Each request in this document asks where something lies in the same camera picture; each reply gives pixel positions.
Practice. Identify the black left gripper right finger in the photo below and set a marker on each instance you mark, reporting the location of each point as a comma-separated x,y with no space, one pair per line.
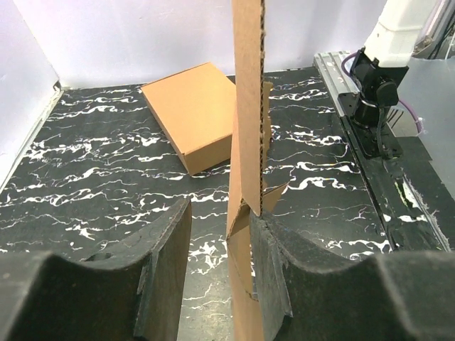
306,292

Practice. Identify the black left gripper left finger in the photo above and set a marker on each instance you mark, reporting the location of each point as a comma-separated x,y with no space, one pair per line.
132,290

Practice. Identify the brown cardboard box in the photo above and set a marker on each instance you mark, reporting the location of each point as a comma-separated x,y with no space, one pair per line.
250,142
195,110

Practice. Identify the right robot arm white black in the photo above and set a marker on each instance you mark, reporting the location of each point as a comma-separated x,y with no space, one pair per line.
382,63

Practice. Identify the closed brown cardboard box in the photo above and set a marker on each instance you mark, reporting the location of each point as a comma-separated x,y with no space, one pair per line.
195,110

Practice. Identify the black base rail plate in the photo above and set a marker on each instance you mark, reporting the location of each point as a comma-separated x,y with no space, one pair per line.
405,217

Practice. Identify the aluminium frame rail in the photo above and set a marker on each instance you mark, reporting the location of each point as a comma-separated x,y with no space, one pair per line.
414,157

